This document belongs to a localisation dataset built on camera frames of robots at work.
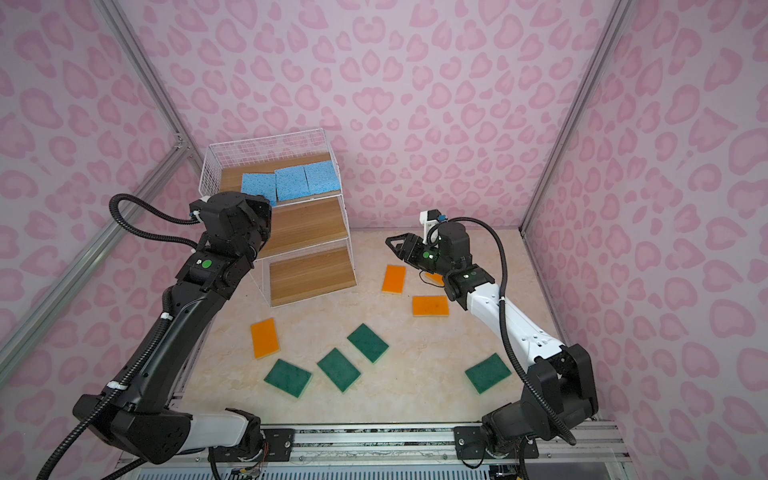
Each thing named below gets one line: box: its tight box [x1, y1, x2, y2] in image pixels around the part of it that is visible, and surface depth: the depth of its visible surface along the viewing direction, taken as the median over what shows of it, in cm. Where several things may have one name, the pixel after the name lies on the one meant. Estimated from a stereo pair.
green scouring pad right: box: [465, 353, 512, 394], surface depth 86 cm
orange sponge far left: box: [250, 318, 280, 359], surface depth 94 cm
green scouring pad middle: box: [317, 347, 361, 393], surface depth 86 cm
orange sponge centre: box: [412, 296, 450, 317], surface depth 99 cm
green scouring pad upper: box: [347, 323, 389, 363], surface depth 91 cm
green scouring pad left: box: [264, 359, 313, 399], surface depth 85 cm
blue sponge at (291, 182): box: [274, 166, 310, 201], surface depth 75 cm
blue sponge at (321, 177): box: [303, 160, 341, 194], surface depth 76 cm
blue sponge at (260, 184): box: [241, 173, 277, 207], surface depth 73 cm
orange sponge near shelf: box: [382, 265, 406, 294], surface depth 106 cm
